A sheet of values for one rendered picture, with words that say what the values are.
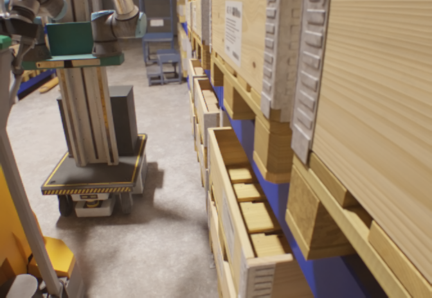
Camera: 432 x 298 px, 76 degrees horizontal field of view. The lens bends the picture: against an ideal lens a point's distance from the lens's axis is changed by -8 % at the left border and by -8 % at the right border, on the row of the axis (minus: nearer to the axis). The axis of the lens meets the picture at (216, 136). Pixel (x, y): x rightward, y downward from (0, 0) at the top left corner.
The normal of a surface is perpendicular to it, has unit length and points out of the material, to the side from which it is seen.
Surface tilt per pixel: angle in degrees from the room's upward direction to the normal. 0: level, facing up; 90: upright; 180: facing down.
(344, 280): 90
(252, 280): 90
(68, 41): 90
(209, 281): 0
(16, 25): 62
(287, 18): 90
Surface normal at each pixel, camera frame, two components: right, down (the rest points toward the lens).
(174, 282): 0.00, -0.91
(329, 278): -0.99, 0.06
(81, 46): 0.11, 0.40
